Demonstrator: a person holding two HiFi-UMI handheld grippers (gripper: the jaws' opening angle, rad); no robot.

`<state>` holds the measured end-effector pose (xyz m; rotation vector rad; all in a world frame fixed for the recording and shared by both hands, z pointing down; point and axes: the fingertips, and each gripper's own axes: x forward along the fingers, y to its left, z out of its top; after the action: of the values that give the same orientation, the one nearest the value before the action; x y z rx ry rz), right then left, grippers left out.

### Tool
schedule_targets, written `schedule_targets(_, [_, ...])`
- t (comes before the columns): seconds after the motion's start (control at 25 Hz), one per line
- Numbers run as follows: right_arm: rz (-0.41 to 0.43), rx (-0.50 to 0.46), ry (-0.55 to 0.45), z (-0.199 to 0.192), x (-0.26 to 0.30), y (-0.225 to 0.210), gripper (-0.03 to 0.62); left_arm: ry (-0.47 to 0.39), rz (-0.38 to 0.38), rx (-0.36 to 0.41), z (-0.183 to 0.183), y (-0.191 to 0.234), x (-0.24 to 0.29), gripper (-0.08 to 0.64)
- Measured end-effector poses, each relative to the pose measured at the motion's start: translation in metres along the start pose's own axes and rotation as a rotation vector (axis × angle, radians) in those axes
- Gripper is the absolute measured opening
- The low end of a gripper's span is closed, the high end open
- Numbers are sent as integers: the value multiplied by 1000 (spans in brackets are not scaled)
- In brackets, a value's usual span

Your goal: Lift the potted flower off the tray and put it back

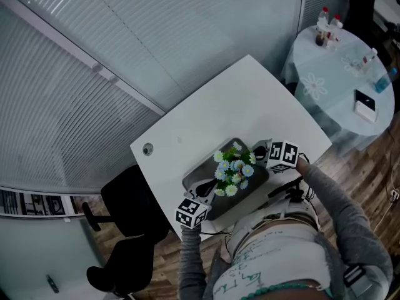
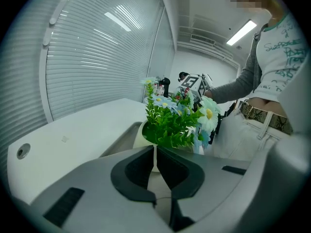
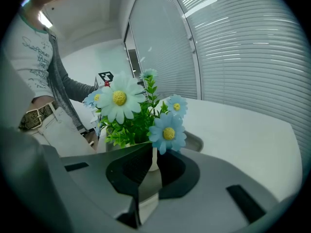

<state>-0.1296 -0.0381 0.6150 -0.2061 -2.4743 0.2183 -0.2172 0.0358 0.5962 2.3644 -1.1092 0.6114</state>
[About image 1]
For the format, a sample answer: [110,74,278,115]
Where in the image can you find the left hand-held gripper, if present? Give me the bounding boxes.
[174,179,219,230]

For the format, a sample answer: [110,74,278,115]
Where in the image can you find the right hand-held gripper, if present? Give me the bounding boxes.
[251,139,300,174]

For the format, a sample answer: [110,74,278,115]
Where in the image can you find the grey tray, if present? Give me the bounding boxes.
[182,137,270,221]

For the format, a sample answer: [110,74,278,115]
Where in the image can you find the blue white flower bouquet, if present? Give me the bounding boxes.
[212,141,258,199]

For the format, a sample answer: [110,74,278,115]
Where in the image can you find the person's left forearm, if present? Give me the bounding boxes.
[177,224,209,300]

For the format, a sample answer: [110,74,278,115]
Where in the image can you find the person's right forearm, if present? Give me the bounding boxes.
[294,153,394,296]

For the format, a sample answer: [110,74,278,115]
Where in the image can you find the black waist-mounted device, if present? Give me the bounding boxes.
[267,178,315,203]

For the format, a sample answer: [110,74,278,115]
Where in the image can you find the white table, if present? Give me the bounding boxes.
[129,54,333,243]

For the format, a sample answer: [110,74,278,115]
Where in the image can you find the black office chair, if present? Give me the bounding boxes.
[81,164,172,297]

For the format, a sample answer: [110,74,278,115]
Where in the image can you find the person's torso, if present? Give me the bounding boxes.
[204,195,394,300]

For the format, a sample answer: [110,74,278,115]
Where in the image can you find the pale blue floral tablecloth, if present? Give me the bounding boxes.
[280,24,397,139]

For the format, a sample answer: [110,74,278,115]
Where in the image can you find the white box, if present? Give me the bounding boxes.
[353,100,379,124]

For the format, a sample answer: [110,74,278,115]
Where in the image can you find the black smartphone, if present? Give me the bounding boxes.
[354,89,377,113]

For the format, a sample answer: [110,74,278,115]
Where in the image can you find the glass of dark drink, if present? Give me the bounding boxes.
[314,25,326,48]

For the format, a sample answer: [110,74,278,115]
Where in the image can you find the small clear glass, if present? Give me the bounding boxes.
[326,37,341,53]

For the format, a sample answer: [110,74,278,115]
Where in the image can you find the blue plastic bottle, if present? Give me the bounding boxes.
[374,67,399,94]

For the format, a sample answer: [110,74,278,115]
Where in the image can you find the clear bottle with red label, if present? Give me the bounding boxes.
[359,47,379,72]

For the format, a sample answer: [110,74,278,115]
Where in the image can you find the clear bottle with red cap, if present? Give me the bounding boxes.
[317,6,331,29]
[329,13,344,34]

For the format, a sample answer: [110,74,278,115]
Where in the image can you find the glass partition with blinds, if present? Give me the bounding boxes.
[0,0,348,196]

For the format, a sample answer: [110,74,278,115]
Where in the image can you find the frosted glass door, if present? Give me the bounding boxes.
[0,213,106,300]

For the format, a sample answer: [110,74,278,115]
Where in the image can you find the turquoise bead necklace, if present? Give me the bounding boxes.
[240,281,333,300]

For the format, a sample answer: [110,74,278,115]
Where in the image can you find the grey strap buckle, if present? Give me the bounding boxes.
[342,263,367,289]

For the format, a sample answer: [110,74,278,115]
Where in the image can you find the dark door handle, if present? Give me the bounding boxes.
[46,273,61,294]

